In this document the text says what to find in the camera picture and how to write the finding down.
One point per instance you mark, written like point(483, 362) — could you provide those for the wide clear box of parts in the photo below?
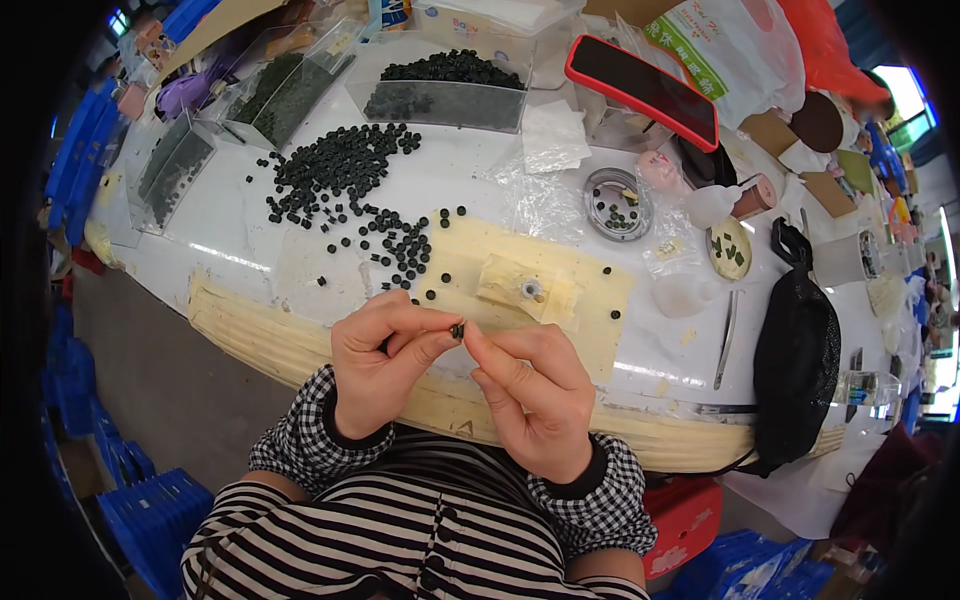
point(450, 90)

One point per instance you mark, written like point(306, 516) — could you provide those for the clear plastic sheet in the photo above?
point(540, 199)

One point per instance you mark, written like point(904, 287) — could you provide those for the red plastic stool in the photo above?
point(679, 525)

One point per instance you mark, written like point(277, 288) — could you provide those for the round metal tin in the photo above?
point(619, 206)

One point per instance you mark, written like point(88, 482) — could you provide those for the red-cased phone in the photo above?
point(641, 90)

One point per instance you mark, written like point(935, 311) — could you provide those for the clear water bottle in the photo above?
point(866, 388)

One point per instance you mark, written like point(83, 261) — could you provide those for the pile of black round parts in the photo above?
point(337, 165)

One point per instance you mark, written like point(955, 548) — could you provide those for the person's left hand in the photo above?
point(364, 375)

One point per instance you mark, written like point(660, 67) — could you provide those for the clear lidded storage box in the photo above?
point(495, 15)

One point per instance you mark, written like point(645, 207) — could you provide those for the heap of blue crates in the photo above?
point(750, 566)

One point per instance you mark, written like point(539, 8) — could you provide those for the row of blue crates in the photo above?
point(79, 161)

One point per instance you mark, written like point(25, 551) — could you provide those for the narrow clear box of parts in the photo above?
point(174, 176)

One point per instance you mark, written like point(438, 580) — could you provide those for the person's body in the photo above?
point(390, 540)

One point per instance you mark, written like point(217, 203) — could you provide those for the purple plastic bag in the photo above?
point(187, 86)

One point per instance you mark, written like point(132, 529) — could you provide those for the brown round disc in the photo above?
point(816, 121)

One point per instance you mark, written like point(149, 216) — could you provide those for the white cup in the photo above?
point(844, 259)

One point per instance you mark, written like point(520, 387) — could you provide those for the white bag with green print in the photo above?
point(731, 56)

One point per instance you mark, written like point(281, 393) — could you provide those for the brown tube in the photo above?
point(756, 196)

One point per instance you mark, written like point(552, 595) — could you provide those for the doll head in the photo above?
point(660, 172)

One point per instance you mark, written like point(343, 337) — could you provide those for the orange plastic bag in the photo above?
point(825, 52)

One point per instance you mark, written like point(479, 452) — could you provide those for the round cream lid with pieces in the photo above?
point(729, 249)

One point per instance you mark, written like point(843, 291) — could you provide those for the person's right hand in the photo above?
point(555, 420)

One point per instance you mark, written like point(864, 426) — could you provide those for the dark maroon cloth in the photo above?
point(889, 487)

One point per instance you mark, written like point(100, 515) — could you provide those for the cream foam work pad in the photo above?
point(585, 300)

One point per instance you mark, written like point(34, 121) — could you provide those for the stack of blue crates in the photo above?
point(154, 525)

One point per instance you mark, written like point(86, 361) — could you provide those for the white paper sheet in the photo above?
point(795, 480)

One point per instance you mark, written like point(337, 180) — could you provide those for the small clear packet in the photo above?
point(666, 251)

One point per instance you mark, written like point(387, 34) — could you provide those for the tall clear box of parts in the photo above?
point(289, 94)

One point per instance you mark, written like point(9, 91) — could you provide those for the metal tweezers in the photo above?
point(727, 337)

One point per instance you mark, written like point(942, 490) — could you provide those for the brown cardboard piece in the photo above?
point(769, 133)

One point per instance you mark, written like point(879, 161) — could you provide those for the folded white plastic sheet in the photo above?
point(555, 135)

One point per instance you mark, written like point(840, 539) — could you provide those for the black mesh bag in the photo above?
point(795, 367)

